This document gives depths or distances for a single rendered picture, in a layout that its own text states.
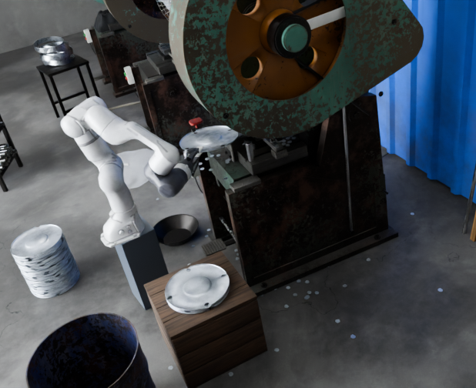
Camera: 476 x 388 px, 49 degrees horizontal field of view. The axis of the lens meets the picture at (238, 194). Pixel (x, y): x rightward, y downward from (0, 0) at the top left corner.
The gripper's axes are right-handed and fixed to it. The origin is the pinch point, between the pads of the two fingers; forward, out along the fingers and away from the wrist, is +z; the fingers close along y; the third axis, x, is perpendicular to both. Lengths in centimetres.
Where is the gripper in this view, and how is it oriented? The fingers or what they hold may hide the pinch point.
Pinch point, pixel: (198, 151)
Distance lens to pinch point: 244.8
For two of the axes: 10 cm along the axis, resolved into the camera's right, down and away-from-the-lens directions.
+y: -1.5, -8.7, -4.7
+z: 2.7, -4.9, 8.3
